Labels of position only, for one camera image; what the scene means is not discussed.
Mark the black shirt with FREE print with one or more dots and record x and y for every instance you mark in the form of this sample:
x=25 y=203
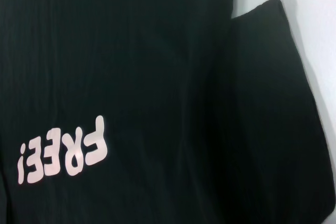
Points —
x=131 y=64

